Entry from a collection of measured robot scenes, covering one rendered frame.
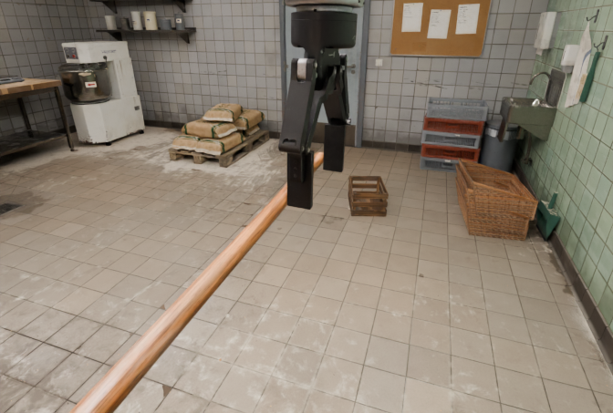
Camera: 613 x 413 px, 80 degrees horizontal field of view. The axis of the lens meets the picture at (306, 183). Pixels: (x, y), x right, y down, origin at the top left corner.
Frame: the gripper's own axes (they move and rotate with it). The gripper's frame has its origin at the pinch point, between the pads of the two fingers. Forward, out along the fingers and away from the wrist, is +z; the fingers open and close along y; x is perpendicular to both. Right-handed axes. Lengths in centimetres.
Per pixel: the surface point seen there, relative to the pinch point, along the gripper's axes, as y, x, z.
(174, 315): -17.3, 11.1, 12.5
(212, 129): 307, 231, 85
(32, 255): 97, 245, 132
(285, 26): 422, 191, -27
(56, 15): 364, 520, -37
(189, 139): 302, 263, 100
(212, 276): -9.5, 11.3, 12.5
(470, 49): 431, -32, -6
